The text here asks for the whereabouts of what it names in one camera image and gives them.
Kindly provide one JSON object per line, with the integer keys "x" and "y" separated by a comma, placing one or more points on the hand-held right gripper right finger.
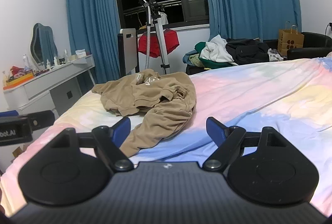
{"x": 215, "y": 131}

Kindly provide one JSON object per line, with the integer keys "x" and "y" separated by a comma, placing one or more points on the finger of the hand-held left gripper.
{"x": 41, "y": 121}

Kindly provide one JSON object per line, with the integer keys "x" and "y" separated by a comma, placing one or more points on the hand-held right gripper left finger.
{"x": 122, "y": 128}

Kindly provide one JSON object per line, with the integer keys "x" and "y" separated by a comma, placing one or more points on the tan hoodie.
{"x": 166, "y": 109}

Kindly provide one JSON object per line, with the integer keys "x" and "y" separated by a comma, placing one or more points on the cardboard box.
{"x": 19, "y": 152}

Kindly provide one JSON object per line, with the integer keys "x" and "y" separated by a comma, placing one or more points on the white dressing table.
{"x": 39, "y": 86}

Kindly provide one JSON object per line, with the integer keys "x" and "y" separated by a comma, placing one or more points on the orange tray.
{"x": 19, "y": 80}

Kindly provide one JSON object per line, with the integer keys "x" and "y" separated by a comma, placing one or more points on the white spray bottle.
{"x": 26, "y": 63}

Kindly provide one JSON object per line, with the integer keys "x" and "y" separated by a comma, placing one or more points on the small white bottle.
{"x": 55, "y": 61}

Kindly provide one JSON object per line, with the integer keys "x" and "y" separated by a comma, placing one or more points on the tall white bottle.
{"x": 66, "y": 56}

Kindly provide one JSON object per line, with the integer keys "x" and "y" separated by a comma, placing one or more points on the pale green garment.
{"x": 194, "y": 59}

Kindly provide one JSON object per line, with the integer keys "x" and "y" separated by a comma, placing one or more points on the white panel heater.
{"x": 128, "y": 52}

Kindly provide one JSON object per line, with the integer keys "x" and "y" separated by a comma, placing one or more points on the white box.
{"x": 81, "y": 54}

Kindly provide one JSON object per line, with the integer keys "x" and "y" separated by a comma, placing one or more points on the wavy mirror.
{"x": 41, "y": 42}

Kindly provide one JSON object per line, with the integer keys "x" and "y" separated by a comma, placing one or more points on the black jacket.
{"x": 246, "y": 51}

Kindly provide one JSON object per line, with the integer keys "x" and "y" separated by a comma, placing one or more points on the patterned white cloth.
{"x": 275, "y": 55}

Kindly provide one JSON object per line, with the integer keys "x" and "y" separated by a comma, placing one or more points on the red garment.
{"x": 170, "y": 42}

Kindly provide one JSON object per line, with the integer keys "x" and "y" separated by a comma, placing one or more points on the garment steamer stand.
{"x": 159, "y": 37}

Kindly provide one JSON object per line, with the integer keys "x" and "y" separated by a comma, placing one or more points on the brown paper bag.
{"x": 289, "y": 42}

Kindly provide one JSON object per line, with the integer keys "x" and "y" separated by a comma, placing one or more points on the black sofa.
{"x": 311, "y": 42}

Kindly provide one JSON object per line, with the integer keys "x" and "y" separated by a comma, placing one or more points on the black wall socket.
{"x": 330, "y": 26}

